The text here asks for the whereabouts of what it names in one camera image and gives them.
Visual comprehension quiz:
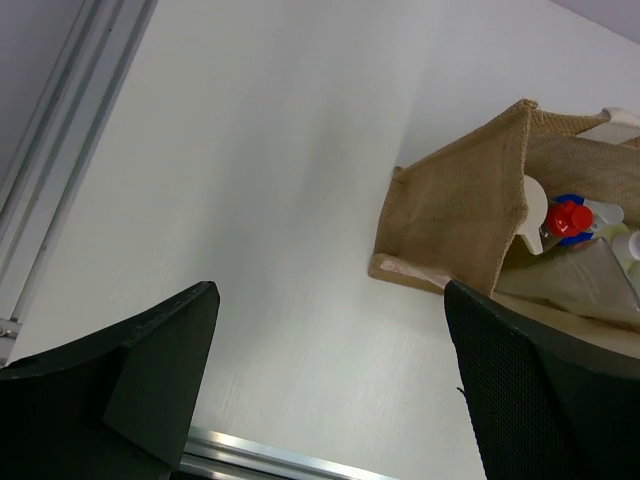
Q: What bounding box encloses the aluminium frame rail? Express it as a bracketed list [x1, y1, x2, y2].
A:
[1, 1, 156, 364]

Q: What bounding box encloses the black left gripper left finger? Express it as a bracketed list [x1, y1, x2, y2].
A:
[1, 281, 220, 479]

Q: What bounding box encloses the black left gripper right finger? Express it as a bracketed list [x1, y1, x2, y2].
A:
[444, 281, 639, 479]

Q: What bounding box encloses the red capped oil bottle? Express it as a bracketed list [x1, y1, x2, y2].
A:
[539, 201, 593, 252]

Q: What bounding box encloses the green bottle beige cap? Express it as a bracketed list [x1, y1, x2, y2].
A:
[517, 175, 548, 255]

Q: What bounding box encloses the blue capped orange bottle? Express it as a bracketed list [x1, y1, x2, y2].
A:
[554, 194, 597, 210]

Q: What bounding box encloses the brown jute canvas bag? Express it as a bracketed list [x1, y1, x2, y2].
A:
[369, 100, 639, 296]

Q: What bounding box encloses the pale yellow pump bottle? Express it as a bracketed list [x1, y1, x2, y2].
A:
[592, 201, 639, 274]

